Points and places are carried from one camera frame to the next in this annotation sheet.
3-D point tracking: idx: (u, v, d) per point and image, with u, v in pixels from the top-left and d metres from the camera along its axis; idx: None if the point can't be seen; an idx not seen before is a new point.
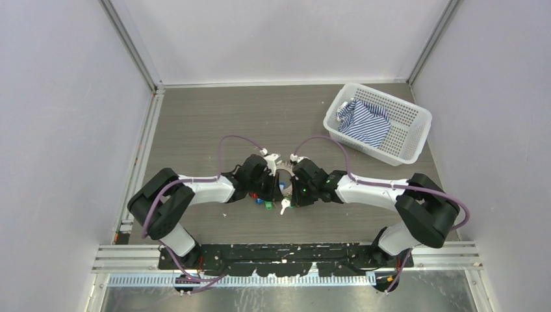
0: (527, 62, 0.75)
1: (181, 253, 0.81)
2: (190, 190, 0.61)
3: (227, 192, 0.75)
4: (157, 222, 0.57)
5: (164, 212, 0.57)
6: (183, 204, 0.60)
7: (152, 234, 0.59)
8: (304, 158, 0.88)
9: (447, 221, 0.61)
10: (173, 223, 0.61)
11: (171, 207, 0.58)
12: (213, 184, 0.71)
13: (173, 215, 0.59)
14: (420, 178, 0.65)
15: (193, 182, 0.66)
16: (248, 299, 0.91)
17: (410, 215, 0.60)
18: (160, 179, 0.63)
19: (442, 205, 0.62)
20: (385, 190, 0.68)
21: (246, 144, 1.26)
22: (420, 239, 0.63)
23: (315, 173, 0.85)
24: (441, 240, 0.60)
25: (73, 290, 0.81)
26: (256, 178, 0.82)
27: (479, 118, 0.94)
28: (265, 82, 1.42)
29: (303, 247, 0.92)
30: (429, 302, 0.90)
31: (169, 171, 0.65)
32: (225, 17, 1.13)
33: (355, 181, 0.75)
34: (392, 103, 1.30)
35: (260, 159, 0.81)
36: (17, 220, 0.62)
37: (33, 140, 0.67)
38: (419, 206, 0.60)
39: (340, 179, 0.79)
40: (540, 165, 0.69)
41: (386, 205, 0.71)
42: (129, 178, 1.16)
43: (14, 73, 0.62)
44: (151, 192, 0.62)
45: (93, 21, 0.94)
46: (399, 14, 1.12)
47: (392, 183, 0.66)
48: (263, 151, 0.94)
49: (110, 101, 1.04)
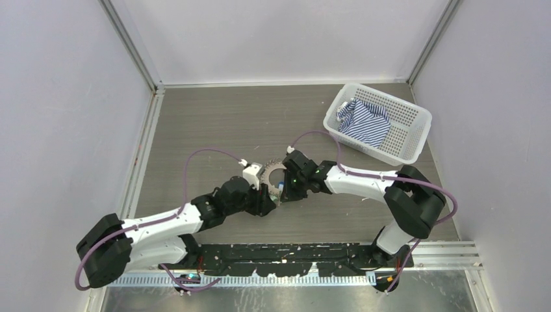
0: (527, 62, 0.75)
1: (175, 260, 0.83)
2: (125, 245, 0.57)
3: (193, 225, 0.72)
4: (93, 275, 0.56)
5: (97, 267, 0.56)
6: (117, 260, 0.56)
7: (95, 282, 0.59)
8: (295, 150, 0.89)
9: (434, 211, 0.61)
10: (117, 271, 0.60)
11: (102, 263, 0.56)
12: (169, 223, 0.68)
13: (108, 269, 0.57)
14: (409, 170, 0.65)
15: (139, 229, 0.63)
16: (248, 299, 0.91)
17: (398, 207, 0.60)
18: (102, 227, 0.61)
19: (429, 195, 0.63)
20: (374, 181, 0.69)
21: (246, 144, 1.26)
22: (407, 230, 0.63)
23: (305, 164, 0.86)
24: (427, 230, 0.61)
25: (73, 290, 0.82)
26: (236, 203, 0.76)
27: (479, 118, 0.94)
28: (265, 82, 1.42)
29: (303, 247, 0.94)
30: (429, 302, 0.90)
31: (112, 219, 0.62)
32: (224, 17, 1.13)
33: (344, 171, 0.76)
34: (392, 103, 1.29)
35: (236, 185, 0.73)
36: (18, 219, 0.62)
37: (33, 140, 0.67)
38: (407, 197, 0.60)
39: (329, 170, 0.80)
40: (541, 165, 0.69)
41: (373, 197, 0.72)
42: (129, 178, 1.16)
43: (14, 73, 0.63)
44: (93, 241, 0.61)
45: (93, 21, 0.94)
46: (399, 14, 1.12)
47: (381, 175, 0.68)
48: (241, 161, 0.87)
49: (110, 101, 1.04)
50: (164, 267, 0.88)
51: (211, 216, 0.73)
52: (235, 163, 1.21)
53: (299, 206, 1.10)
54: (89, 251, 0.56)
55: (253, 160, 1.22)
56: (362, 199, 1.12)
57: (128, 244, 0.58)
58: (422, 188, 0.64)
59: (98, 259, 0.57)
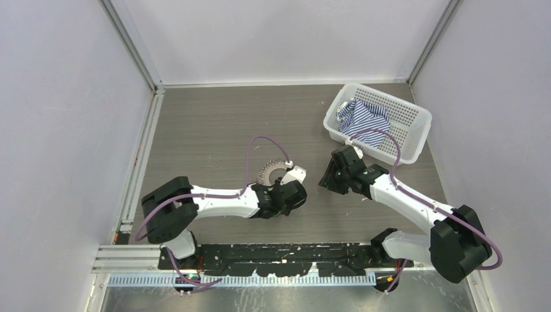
0: (526, 62, 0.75)
1: (179, 255, 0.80)
2: (192, 209, 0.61)
3: (249, 210, 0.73)
4: (155, 230, 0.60)
5: (162, 223, 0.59)
6: (182, 221, 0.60)
7: (151, 238, 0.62)
8: (347, 145, 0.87)
9: (477, 262, 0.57)
10: (174, 234, 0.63)
11: (169, 221, 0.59)
12: (230, 201, 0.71)
13: (169, 228, 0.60)
14: (467, 212, 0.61)
15: (205, 198, 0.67)
16: (248, 299, 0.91)
17: (441, 242, 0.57)
18: (171, 187, 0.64)
19: (476, 244, 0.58)
20: (425, 208, 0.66)
21: (246, 144, 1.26)
22: (442, 268, 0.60)
23: (353, 161, 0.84)
24: (462, 276, 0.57)
25: (72, 291, 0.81)
26: (290, 204, 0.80)
27: (479, 118, 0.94)
28: (265, 82, 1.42)
29: (303, 247, 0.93)
30: (429, 303, 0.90)
31: (182, 181, 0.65)
32: (225, 17, 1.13)
33: (396, 185, 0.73)
34: (392, 103, 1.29)
35: (299, 186, 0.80)
36: (17, 219, 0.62)
37: (34, 139, 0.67)
38: (455, 237, 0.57)
39: (379, 176, 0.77)
40: (542, 164, 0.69)
41: (415, 221, 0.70)
42: (129, 178, 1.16)
43: (14, 73, 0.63)
44: (160, 197, 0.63)
45: (93, 21, 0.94)
46: (399, 13, 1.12)
47: (435, 205, 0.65)
48: (288, 162, 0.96)
49: (110, 101, 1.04)
50: (174, 266, 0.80)
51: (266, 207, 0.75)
52: (234, 164, 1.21)
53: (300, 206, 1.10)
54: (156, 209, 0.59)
55: (253, 160, 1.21)
56: (362, 199, 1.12)
57: (195, 210, 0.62)
58: (471, 234, 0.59)
59: (162, 216, 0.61)
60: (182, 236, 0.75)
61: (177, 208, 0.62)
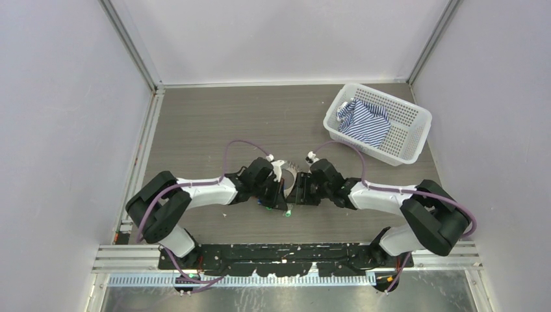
0: (527, 62, 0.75)
1: (180, 254, 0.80)
2: (184, 196, 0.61)
3: (229, 194, 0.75)
4: (152, 226, 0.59)
5: (159, 218, 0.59)
6: (179, 210, 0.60)
7: (149, 238, 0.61)
8: (323, 159, 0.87)
9: (455, 229, 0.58)
10: (170, 227, 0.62)
11: (166, 213, 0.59)
12: (213, 188, 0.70)
13: (166, 221, 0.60)
14: (429, 184, 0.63)
15: (192, 186, 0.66)
16: (248, 299, 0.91)
17: (414, 219, 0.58)
18: (156, 184, 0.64)
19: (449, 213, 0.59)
20: (394, 194, 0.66)
21: (221, 147, 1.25)
22: (427, 246, 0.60)
23: (333, 176, 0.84)
24: (447, 247, 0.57)
25: (72, 292, 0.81)
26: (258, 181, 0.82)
27: (479, 118, 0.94)
28: (265, 82, 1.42)
29: (303, 247, 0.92)
30: (429, 302, 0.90)
31: (167, 174, 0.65)
32: (225, 17, 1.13)
33: (367, 186, 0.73)
34: (392, 103, 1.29)
35: (266, 162, 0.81)
36: (18, 220, 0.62)
37: (34, 140, 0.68)
38: (425, 210, 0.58)
39: (354, 185, 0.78)
40: (542, 164, 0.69)
41: (395, 211, 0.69)
42: (129, 178, 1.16)
43: (15, 74, 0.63)
44: (148, 196, 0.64)
45: (94, 21, 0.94)
46: (399, 14, 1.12)
47: (400, 188, 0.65)
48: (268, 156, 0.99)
49: (110, 101, 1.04)
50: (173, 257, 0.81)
51: (241, 190, 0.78)
52: (234, 164, 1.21)
53: (300, 207, 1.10)
54: (151, 205, 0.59)
55: (232, 160, 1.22)
56: None
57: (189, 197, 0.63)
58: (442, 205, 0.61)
59: (156, 212, 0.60)
60: (180, 233, 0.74)
61: (168, 199, 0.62)
